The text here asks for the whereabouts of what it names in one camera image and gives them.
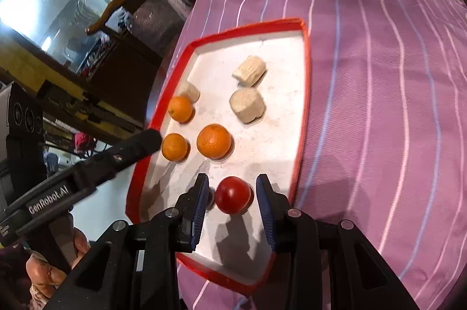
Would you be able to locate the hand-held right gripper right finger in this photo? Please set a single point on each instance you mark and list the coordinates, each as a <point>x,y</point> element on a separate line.
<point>266,211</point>

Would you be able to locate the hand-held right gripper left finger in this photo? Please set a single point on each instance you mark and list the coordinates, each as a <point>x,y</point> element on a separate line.
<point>200,211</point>

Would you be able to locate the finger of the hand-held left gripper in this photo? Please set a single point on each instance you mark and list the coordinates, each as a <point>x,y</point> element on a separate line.
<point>138,146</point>

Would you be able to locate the small orange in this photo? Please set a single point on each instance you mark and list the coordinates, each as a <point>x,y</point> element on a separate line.
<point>175,146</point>
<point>180,108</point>

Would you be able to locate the large red tomato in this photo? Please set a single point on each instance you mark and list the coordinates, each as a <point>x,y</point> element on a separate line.
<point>233,195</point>

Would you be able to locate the large orange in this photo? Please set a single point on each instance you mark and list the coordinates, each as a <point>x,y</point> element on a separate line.
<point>214,140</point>

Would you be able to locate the short sugarcane piece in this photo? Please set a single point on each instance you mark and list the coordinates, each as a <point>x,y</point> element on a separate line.
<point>190,91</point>

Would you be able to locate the red tray with white inside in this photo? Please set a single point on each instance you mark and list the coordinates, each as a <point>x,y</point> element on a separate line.
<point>277,113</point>

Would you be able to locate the stout sugarcane piece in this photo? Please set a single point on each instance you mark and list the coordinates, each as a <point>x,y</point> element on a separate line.
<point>247,105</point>

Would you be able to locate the long sugarcane piece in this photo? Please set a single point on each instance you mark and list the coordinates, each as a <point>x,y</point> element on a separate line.
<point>250,71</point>

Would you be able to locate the person's left hand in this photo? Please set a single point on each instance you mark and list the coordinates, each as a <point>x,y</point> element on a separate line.
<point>43,273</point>

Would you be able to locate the purple striped cloth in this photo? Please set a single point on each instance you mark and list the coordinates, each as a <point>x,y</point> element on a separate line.
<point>383,95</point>

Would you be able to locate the wooden chair with curved rail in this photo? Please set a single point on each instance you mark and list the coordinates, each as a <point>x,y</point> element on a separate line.
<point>120,3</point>

